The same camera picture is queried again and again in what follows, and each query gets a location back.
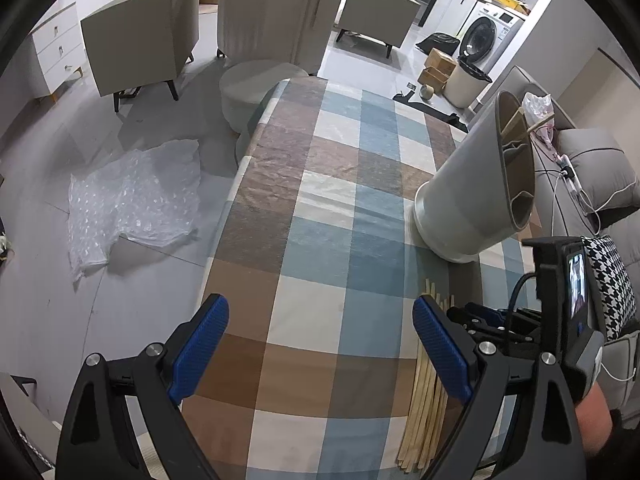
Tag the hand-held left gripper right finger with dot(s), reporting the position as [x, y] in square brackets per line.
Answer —
[440, 345]

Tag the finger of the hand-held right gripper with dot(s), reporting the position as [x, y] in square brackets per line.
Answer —
[480, 331]
[482, 311]

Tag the person's right forearm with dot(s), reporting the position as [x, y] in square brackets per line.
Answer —
[592, 425]

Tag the white power strip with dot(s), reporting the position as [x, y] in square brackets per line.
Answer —
[567, 170]

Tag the small round wooden object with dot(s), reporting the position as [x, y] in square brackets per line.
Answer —
[426, 92]

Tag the grey sofa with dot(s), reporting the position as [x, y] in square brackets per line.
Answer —
[615, 370]

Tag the white washing machine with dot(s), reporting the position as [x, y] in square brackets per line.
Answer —
[487, 35]

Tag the white plastic bag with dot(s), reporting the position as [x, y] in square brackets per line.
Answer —
[540, 110]

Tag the checkered tablecloth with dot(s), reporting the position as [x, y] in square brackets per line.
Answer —
[325, 220]

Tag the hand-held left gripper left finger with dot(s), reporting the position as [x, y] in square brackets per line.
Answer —
[200, 345]

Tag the grey cylindrical utensil holder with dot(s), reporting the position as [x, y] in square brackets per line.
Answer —
[470, 190]

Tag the pile of bamboo chopsticks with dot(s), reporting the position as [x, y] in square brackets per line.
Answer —
[425, 410]

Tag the small beige armchair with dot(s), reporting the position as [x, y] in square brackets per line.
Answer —
[377, 12]

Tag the round grey ottoman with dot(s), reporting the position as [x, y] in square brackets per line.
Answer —
[250, 90]

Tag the black trash bag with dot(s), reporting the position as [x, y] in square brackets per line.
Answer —
[437, 42]

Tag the single bamboo chopstick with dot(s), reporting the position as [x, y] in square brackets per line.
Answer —
[514, 121]
[541, 125]

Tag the houndstooth pillow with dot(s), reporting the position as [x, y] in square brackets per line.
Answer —
[612, 285]

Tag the grey sofa cushion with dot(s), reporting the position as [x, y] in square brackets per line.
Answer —
[600, 175]

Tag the bubble wrap sheet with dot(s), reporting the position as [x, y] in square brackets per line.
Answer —
[135, 200]

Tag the beige trash bin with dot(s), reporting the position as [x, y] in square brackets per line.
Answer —
[465, 82]

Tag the large beige armchair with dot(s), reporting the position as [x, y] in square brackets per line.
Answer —
[140, 40]

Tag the white drawer chest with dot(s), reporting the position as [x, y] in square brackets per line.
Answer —
[57, 50]

